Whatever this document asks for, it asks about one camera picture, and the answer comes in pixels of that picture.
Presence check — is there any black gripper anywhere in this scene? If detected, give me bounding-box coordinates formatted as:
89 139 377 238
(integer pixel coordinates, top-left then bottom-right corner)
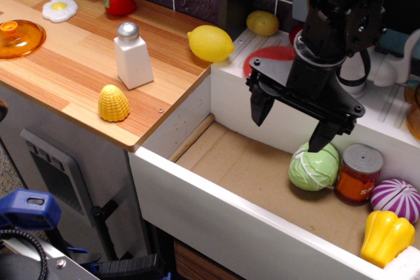
246 33 366 153

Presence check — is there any yellow toy corn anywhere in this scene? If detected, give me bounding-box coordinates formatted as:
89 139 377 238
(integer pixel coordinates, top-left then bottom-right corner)
98 85 131 122

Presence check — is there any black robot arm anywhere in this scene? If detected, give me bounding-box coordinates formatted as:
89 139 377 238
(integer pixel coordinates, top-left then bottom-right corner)
247 0 385 152

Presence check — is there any red toy plate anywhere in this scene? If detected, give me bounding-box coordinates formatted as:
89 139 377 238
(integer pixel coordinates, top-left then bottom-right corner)
243 46 295 77

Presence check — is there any green toy cabbage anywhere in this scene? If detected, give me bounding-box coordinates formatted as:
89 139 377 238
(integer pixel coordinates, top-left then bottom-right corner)
288 142 340 191

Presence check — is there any orange toy soup can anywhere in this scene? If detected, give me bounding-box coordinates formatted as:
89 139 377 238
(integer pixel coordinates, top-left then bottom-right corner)
334 144 384 206

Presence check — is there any red toy apple half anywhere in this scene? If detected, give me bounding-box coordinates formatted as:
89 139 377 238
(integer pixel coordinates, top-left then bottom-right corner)
289 24 304 45

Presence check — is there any yellow toy potato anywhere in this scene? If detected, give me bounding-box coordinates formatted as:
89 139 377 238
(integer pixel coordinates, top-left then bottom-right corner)
246 10 280 37

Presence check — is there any grey toy faucet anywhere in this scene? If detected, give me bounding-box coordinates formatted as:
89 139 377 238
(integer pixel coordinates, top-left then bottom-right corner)
337 30 419 99

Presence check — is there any yellow toy lemon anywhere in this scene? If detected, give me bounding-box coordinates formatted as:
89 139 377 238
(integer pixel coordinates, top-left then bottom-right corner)
187 25 235 62

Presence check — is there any orange transparent pot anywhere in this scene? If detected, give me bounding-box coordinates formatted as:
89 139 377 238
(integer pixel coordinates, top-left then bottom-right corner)
404 84 420 140

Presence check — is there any purple striped toy onion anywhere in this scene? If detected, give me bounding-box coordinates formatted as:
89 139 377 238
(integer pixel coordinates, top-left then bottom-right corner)
370 179 419 224

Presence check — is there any yellow toy bell pepper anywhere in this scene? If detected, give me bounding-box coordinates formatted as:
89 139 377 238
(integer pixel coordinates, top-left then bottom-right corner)
360 210 415 268

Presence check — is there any white salt shaker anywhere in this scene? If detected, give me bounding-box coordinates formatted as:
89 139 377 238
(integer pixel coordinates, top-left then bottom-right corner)
114 21 154 90

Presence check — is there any white sponge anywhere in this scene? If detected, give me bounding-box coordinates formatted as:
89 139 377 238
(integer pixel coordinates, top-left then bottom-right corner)
384 246 420 280

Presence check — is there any red toy strawberry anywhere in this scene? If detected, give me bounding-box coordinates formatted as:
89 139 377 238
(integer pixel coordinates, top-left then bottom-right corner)
104 0 137 16

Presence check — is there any grey toy oven door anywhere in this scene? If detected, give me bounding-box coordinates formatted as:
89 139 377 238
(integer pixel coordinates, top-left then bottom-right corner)
20 129 94 228

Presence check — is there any toy fried egg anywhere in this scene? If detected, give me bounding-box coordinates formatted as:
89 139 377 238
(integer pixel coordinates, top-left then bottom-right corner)
42 0 79 23

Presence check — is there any blue clamp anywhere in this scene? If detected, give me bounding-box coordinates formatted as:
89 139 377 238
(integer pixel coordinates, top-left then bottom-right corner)
1 189 62 230

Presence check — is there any orange transparent pot lid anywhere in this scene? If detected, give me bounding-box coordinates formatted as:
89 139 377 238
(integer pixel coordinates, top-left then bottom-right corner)
1 20 47 60

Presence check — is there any black braided cable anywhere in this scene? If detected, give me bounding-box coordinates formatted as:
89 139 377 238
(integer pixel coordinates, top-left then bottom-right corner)
0 229 49 280

